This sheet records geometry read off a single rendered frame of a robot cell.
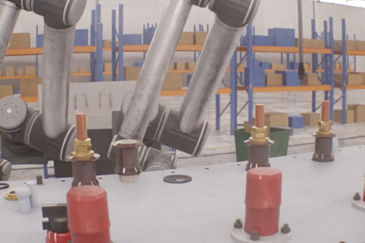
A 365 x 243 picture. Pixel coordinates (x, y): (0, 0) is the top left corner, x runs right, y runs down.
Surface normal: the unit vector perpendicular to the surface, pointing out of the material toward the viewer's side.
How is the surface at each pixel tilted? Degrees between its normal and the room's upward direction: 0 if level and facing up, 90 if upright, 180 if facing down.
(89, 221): 89
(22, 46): 90
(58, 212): 90
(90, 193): 4
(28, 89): 90
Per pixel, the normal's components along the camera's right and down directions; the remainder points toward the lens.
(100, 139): 0.20, 0.10
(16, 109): 0.17, -0.41
